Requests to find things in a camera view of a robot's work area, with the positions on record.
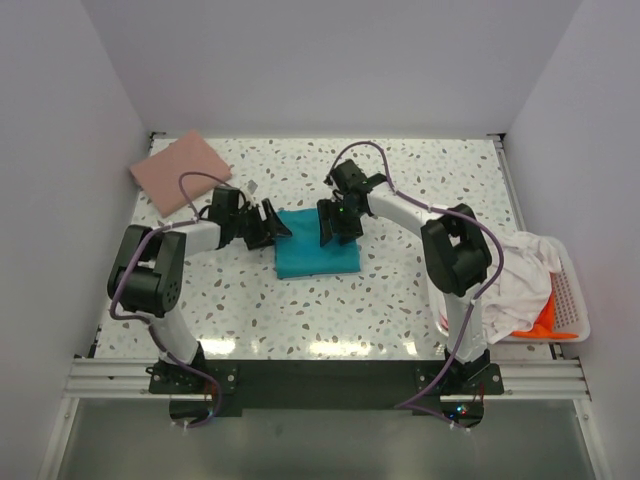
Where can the folded pink t shirt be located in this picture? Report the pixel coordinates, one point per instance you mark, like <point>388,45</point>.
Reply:
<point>158,175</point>

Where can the white plastic basket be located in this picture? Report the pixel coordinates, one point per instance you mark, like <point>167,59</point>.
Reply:
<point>571,316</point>

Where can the teal t shirt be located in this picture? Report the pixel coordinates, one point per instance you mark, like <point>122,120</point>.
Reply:
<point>301,255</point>

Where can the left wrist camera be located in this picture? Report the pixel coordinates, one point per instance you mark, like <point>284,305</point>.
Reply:
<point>251,187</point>

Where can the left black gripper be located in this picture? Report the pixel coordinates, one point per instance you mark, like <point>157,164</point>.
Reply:
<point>265,231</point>

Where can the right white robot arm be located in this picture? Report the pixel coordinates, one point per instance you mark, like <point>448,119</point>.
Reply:
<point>456,254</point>

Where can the orange t shirt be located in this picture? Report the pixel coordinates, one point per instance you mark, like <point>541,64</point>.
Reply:
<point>539,323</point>

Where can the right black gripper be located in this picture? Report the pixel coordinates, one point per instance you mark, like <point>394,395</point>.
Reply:
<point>326,210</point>

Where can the aluminium front rail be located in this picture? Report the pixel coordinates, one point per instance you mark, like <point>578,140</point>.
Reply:
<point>399,379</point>

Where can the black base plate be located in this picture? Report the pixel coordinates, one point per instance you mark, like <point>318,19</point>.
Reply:
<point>463,411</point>

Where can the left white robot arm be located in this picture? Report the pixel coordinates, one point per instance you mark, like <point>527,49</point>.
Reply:
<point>147,275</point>

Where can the white t shirt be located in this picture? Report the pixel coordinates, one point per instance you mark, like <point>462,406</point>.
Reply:
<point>529,259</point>

